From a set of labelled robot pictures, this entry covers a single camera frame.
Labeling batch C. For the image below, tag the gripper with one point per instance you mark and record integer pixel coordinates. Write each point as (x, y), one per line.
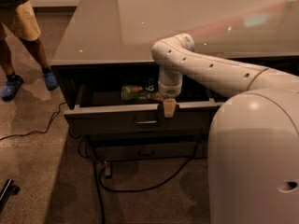
(169, 90)

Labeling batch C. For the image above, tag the drawer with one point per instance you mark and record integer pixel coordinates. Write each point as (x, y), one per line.
(148, 151)
(105, 113)

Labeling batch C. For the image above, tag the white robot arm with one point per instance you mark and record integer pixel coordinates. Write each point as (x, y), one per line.
(250, 89)

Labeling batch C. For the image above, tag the white robot base body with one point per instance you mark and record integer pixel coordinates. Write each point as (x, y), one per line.
(253, 159)

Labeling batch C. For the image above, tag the dark grey drawer cabinet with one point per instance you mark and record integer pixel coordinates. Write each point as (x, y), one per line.
(107, 45)

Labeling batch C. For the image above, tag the green snack bag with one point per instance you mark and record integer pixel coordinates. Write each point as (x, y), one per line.
(134, 92)

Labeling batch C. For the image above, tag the metal cabinet leg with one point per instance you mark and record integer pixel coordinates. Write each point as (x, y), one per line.
(108, 169)

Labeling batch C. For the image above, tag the blue left shoe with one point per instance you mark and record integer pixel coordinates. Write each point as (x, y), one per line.
(50, 81)

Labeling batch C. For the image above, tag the blue shoe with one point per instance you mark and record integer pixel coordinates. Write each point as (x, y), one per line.
(50, 81)
(11, 88)

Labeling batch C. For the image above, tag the blue right shoe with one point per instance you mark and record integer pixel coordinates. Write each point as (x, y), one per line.
(11, 88)

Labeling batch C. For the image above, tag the person in yellow shorts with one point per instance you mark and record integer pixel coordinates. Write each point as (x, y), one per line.
(19, 17)

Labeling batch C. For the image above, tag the black object on floor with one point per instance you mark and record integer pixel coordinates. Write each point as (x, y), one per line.
(10, 188)

